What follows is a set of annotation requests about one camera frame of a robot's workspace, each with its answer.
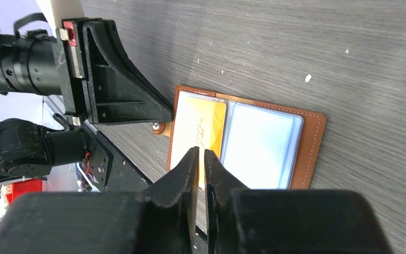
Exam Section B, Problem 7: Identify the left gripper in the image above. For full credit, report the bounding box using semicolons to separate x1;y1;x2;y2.
52;18;173;125

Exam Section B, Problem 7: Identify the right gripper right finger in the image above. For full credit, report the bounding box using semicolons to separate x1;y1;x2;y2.
204;150;392;253

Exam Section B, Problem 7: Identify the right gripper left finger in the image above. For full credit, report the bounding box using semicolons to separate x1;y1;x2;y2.
0;147;199;253

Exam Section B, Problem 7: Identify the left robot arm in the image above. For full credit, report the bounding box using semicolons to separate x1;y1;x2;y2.
0;1;173;182

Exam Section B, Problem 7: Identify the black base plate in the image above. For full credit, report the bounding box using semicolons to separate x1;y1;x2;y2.
77;119;211;254

